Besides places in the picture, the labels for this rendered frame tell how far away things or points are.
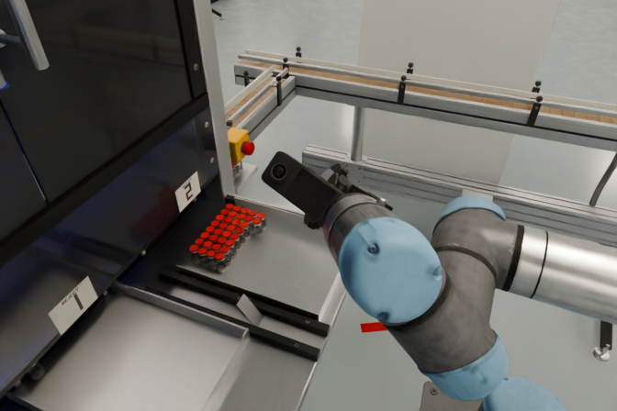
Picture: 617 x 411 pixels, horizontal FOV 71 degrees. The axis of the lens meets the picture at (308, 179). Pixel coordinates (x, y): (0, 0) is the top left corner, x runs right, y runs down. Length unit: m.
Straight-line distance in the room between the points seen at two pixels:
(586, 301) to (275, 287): 0.64
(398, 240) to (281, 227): 0.79
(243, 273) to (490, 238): 0.64
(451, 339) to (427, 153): 2.15
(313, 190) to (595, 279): 0.30
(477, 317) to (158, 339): 0.67
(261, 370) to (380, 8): 1.79
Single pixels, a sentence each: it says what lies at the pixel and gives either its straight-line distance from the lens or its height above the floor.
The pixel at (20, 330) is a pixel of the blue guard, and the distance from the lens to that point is 0.82.
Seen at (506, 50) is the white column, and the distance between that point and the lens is 2.24.
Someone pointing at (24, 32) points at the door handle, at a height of 1.48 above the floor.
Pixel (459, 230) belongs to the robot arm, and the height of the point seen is 1.32.
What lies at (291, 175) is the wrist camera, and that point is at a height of 1.33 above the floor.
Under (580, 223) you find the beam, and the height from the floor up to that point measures 0.50.
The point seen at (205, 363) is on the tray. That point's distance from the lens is 0.89.
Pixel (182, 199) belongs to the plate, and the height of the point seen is 1.02.
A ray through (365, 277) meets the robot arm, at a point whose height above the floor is 1.39.
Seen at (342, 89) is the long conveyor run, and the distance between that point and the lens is 1.74.
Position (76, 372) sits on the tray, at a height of 0.88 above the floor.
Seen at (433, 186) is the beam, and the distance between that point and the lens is 1.90.
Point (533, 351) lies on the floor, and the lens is 2.13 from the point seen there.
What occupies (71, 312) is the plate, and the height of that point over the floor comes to 1.01.
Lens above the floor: 1.64
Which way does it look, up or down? 37 degrees down
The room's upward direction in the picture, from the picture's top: straight up
